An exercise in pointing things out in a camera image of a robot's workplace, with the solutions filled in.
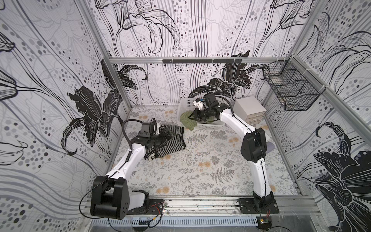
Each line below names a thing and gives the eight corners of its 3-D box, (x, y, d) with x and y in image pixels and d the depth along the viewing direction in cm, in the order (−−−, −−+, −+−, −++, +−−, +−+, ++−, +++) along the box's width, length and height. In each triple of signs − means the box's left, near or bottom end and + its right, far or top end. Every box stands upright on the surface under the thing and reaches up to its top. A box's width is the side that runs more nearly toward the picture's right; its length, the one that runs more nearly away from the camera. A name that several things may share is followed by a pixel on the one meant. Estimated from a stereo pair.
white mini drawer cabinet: (240, 128, 107) (246, 116, 96) (227, 109, 119) (231, 96, 109) (259, 122, 110) (266, 110, 99) (244, 104, 123) (249, 92, 112)
